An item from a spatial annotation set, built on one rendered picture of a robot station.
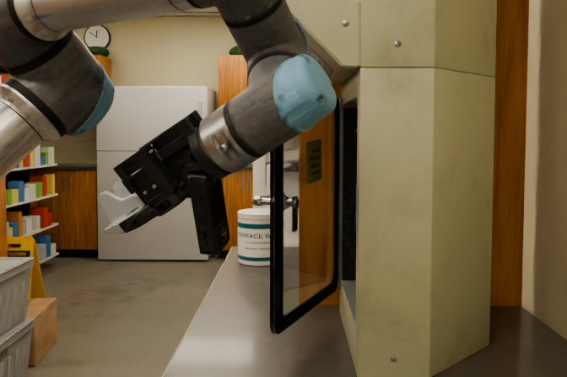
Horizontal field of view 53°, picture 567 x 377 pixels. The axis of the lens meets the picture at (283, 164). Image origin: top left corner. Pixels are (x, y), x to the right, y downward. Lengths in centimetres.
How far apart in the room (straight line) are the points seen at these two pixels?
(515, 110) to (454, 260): 46
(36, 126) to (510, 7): 96
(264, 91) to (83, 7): 27
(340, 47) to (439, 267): 37
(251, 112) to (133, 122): 535
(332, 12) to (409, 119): 20
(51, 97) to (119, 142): 509
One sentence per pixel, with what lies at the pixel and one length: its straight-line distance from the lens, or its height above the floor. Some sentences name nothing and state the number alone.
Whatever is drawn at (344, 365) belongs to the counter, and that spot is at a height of 94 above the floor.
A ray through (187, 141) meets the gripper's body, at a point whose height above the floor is 130.
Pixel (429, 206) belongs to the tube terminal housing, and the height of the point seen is 120.
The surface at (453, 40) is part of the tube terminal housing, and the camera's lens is 93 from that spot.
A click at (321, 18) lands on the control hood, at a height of 148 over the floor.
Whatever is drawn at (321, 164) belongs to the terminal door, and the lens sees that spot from 107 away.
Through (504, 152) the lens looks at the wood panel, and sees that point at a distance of 130.
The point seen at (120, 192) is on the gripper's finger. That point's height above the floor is 123.
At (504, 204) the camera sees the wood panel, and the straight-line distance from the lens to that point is 131.
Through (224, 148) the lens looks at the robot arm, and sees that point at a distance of 63.
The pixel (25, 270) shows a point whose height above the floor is 60.
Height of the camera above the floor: 131
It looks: 3 degrees down
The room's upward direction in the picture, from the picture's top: straight up
